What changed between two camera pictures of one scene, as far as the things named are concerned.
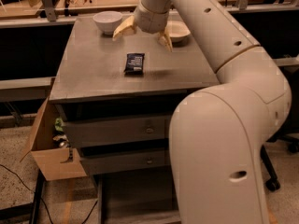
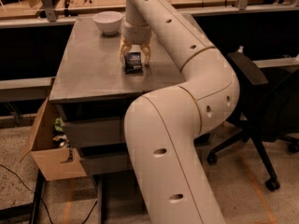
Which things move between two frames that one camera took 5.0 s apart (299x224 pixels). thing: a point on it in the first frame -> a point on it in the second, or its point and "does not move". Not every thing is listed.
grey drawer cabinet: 116,99 does not move
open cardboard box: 55,161 does not move
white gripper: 149,21 -> 135,35
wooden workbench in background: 43,2 does not move
